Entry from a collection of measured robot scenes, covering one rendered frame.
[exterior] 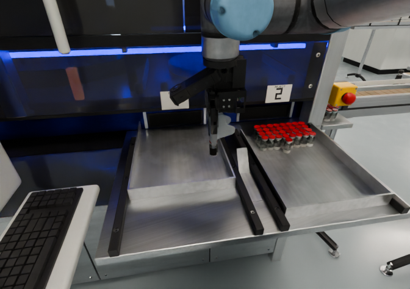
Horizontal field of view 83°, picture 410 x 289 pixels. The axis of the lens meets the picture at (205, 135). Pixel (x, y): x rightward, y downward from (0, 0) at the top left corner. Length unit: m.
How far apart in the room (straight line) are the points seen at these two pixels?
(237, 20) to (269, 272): 1.36
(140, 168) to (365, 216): 0.56
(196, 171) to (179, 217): 0.16
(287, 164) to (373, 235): 1.27
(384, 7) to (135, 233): 0.52
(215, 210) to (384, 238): 1.51
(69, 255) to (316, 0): 0.66
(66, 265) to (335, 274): 1.35
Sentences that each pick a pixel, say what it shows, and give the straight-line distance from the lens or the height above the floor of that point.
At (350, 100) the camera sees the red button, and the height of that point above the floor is 1.00.
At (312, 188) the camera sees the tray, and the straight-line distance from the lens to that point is 0.66.
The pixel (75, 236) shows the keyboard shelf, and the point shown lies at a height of 0.80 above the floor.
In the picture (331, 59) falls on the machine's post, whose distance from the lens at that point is 0.87.
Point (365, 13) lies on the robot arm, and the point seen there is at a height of 1.28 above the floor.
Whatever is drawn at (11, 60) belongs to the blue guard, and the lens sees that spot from 0.79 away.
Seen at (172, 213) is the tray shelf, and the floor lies 0.88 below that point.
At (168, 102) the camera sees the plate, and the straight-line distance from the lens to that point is 0.73.
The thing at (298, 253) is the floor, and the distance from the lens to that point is 1.62.
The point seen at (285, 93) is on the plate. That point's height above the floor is 1.02.
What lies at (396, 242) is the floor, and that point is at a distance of 1.95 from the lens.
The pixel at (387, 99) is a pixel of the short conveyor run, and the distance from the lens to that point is 1.26.
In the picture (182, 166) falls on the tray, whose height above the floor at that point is 0.88.
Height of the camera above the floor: 1.30
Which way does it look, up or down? 32 degrees down
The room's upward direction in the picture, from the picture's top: straight up
